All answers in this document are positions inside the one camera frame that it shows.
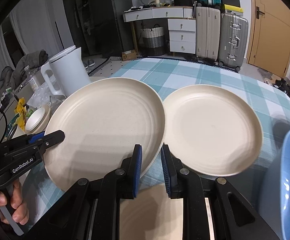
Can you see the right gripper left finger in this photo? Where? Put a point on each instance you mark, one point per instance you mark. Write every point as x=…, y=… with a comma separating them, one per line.
x=98, y=214

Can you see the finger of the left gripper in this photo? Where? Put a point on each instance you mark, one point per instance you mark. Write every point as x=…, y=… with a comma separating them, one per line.
x=35, y=137
x=50, y=140

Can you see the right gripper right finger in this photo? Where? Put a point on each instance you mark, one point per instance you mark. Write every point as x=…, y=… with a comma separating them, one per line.
x=208, y=202

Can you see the large blue bowl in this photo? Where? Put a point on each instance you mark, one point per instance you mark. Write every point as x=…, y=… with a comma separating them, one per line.
x=274, y=198

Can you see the large cream plate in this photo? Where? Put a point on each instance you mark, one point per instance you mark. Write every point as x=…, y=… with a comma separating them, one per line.
x=102, y=123

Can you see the smaller cream plate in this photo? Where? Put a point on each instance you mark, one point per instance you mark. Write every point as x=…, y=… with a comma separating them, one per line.
x=212, y=130

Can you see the person's left hand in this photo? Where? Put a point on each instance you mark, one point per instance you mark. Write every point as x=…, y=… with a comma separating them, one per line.
x=21, y=212

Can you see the small cream bowl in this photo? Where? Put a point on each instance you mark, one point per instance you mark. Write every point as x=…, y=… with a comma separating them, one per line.
x=38, y=121

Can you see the white electric kettle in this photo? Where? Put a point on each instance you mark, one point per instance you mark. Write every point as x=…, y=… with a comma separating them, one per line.
x=68, y=70

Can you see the black refrigerator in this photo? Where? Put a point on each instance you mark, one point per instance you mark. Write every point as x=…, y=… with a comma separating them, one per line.
x=98, y=27

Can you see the woven laundry basket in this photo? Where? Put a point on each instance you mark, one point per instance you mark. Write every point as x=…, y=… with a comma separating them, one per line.
x=154, y=40

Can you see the white desk with drawers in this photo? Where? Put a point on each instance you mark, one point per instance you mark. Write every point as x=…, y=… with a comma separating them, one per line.
x=159, y=12

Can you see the white drawer cabinet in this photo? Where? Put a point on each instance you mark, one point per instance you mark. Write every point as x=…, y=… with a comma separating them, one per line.
x=182, y=35

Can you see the silver aluminium suitcase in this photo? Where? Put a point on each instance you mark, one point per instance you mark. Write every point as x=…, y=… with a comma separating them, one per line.
x=233, y=40

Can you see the beige ribbed suitcase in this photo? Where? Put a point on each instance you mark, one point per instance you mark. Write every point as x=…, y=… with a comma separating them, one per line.
x=207, y=32

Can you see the wooden door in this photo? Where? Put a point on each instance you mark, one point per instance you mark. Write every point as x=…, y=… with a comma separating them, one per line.
x=269, y=45

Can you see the yellow black box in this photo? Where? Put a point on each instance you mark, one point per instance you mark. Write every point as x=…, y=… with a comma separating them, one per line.
x=233, y=9

